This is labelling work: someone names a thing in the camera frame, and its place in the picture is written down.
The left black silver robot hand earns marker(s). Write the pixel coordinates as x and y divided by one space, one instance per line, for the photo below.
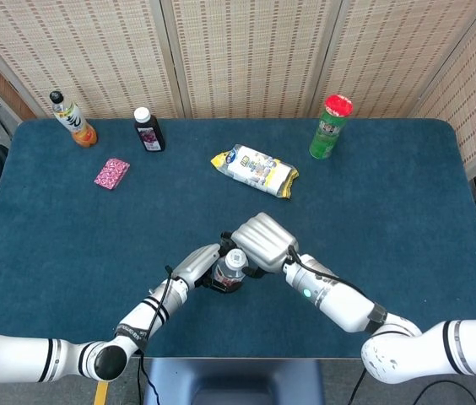
196 261

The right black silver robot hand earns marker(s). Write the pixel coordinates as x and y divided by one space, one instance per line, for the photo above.
265 242

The clear plastic water bottle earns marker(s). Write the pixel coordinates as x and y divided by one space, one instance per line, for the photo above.
226 276

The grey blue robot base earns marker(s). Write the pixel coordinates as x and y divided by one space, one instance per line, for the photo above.
234 379

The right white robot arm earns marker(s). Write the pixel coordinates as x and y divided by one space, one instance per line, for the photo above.
347 308

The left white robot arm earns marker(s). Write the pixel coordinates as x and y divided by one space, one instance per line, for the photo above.
10 354

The dark grape juice bottle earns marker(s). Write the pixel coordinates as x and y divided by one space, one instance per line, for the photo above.
150 135

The orange juice bottle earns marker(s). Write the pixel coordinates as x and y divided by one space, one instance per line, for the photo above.
75 122

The yellow white snack package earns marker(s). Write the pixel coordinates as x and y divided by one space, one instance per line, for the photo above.
255 169

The pink patterned tissue pack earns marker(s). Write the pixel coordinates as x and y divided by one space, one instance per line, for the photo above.
111 173

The blue felt table mat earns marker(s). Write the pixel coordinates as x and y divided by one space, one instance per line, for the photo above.
73 244

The green chip can red lid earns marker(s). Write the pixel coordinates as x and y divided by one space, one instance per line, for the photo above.
326 135

